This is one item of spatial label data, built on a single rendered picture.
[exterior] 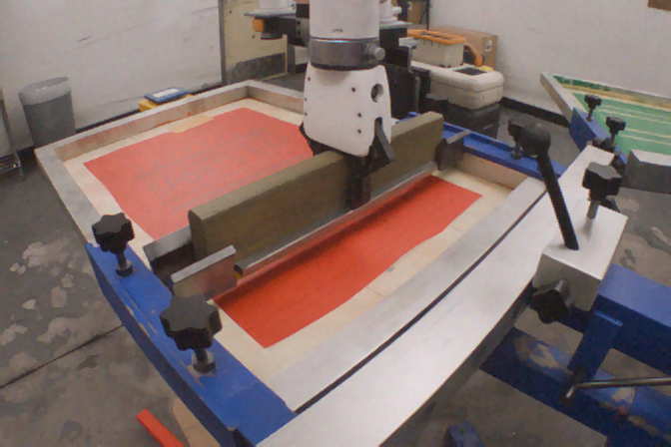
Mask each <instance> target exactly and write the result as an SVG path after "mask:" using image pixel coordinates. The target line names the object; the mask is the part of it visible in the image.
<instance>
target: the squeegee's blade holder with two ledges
mask: <svg viewBox="0 0 671 447"><path fill-rule="evenodd" d="M437 165H438V163H436V162H433V161H430V162H428V163H426V164H424V165H422V166H420V167H419V168H417V169H415V170H413V171H411V172H409V173H407V174H406V175H404V176H402V177H400V178H398V179H396V180H394V181H392V182H391V183H389V184H387V185H385V186H383V187H381V188H379V189H378V190H376V191H374V192H372V193H371V194H370V201H369V202H368V203H367V204H365V205H363V206H361V207H360V208H358V209H356V210H354V211H353V210H351V209H350V208H349V205H347V206H346V207H344V208H342V209H340V210H338V211H336V212H334V213H332V214H330V215H328V216H327V217H325V218H323V219H321V220H319V221H317V222H315V223H312V224H310V225H308V226H306V227H305V228H303V229H301V230H299V231H297V232H295V233H293V234H291V235H289V236H287V237H285V238H283V239H281V240H279V241H278V242H276V243H274V244H272V245H270V246H268V247H266V248H264V249H262V250H260V251H258V252H256V253H254V254H252V255H250V256H249V257H247V258H245V259H243V260H241V261H239V262H237V263H236V268H237V272H238V273H239V274H241V275H242V276H246V275H248V274H249V273H251V272H253V271H255V270H257V269H259V268H261V267H263V266H264V265H266V264H268V263H270V262H272V261H274V260H276V259H277V258H279V257H281V256H283V255H285V254H287V253H289V252H290V251H292V250H294V249H296V248H298V247H300V246H302V245H303V244H305V243H307V242H309V241H311V240H313V239H314V238H316V237H318V236H320V235H322V234H324V233H325V232H327V231H329V230H331V229H333V228H334V227H336V226H338V225H340V224H343V223H344V222H346V221H348V220H350V219H352V218H353V217H355V216H357V215H359V214H360V213H362V212H364V211H366V210H368V209H369V208H371V207H373V206H375V205H376V204H378V203H380V202H382V201H383V200H385V199H387V198H389V197H390V196H392V195H394V194H396V193H397V192H399V191H401V190H403V189H404V188H406V187H408V186H410V185H411V184H413V183H415V182H417V181H418V180H420V179H422V178H424V177H425V176H427V175H429V174H430V173H432V172H434V171H436V170H437Z"/></svg>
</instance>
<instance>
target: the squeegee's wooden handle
mask: <svg viewBox="0 0 671 447"><path fill-rule="evenodd" d="M443 123H444V118H443V116H442V115H441V114H438V113H435V112H428V113H425V114H422V115H420V116H417V117H414V118H411V119H409V120H406V121H403V122H401V123H398V124H395V125H393V126H391V134H390V145H391V147H392V149H393V151H394V154H395V156H396V161H395V162H393V163H391V164H389V165H387V166H385V167H383V168H381V169H380V170H378V171H377V172H376V173H375V174H373V175H371V192H374V191H376V190H378V189H379V188H381V187H383V186H385V185H387V184H389V183H391V182H392V181H394V180H396V179H398V178H400V177H402V176H404V175H406V174H407V173H409V172H411V171H413V170H415V169H417V168H419V167H420V166H422V165H424V164H426V163H428V162H430V161H433V162H436V163H437V154H438V145H439V144H441V143H442V136H443ZM351 178H353V171H352V165H351V159H350V154H349V153H346V152H344V151H341V150H338V149H336V148H333V149H331V150H328V151H326V152H323V153H321V154H318V155H316V156H313V157H311V158H308V159H306V160H304V161H301V162H299V163H296V164H294V165H291V166H289V167H287V168H284V169H282V170H279V171H277V172H275V173H272V174H270V175H268V176H265V177H263V178H261V179H258V180H256V181H254V182H251V183H249V184H247V185H244V186H242V187H240V188H237V189H235V190H233V191H230V192H228V193H226V194H223V195H221V196H219V197H217V198H214V199H212V200H210V201H207V202H205V203H203V204H201V205H198V206H196V207H194V208H192V209H189V212H188V219H189V225H190V230H191V235H192V240H193V245H194V249H195V254H196V259H197V261H200V260H202V259H204V258H206V257H208V256H210V255H212V254H215V253H217V252H219V251H221V250H223V249H225V248H227V247H229V246H231V245H232V246H233V247H234V249H235V251H236V253H235V254H234V255H232V258H233V264H234V269H235V271H237V268H236V263H237V262H239V261H241V260H243V259H245V258H247V257H249V256H250V255H252V254H254V253H256V252H258V251H260V250H262V249H264V248H266V247H268V246H270V245H272V244H274V243H276V242H278V241H279V240H281V239H283V238H285V237H287V236H289V235H291V234H293V233H295V232H297V231H299V230H301V229H303V228H305V227H306V226H308V225H310V224H313V223H315V222H317V221H319V220H321V219H323V218H325V217H327V216H328V215H330V214H332V213H334V212H336V211H338V210H340V209H342V208H344V207H346V206H347V205H349V180H350V179H351Z"/></svg>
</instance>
